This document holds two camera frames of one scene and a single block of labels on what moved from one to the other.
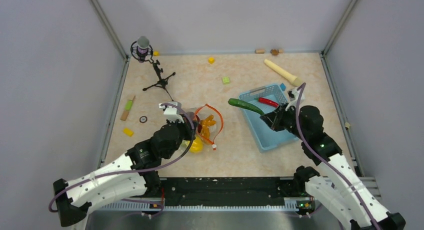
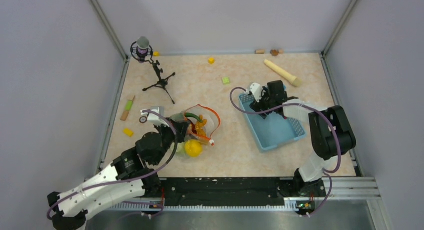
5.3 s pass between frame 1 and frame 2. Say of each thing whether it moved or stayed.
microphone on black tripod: stayed
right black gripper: moved
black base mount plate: stayed
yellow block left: stayed
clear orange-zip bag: moved
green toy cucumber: moved
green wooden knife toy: stayed
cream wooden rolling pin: stayed
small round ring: stayed
